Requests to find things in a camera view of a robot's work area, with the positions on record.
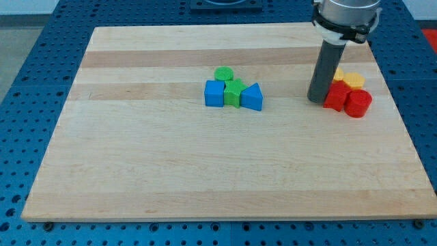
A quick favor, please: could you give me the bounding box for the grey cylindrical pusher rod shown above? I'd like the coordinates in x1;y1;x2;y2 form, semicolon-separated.
307;41;346;103

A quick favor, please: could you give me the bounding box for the green cylinder block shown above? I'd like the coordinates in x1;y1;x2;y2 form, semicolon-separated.
214;66;234;81

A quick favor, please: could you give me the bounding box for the yellow block behind rod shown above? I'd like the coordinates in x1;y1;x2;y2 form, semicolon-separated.
333;67;345;83

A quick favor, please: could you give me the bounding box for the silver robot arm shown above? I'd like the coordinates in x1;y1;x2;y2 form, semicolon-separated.
307;0;382;105

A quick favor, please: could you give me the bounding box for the wooden board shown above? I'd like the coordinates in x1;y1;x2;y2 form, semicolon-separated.
21;23;436;222

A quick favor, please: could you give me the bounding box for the yellow hexagon block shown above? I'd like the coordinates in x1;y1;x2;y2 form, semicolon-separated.
343;72;365;90

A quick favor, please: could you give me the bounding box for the red star block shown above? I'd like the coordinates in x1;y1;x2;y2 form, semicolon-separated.
323;81;352;112

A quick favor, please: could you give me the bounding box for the green star block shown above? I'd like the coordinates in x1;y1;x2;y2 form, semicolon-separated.
224;78;248;108

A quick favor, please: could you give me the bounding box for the red cylinder block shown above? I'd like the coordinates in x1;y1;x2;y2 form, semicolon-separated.
344;90;373;118

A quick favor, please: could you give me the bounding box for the blue perforated table plate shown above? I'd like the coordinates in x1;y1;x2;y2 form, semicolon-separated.
1;0;436;245

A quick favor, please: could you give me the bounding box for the blue triangle block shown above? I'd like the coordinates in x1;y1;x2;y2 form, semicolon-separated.
240;83;264;111

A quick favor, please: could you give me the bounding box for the blue cube block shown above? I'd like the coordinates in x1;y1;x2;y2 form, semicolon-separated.
204;80;225;107

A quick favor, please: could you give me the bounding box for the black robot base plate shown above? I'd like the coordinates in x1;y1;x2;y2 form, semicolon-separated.
188;0;263;11

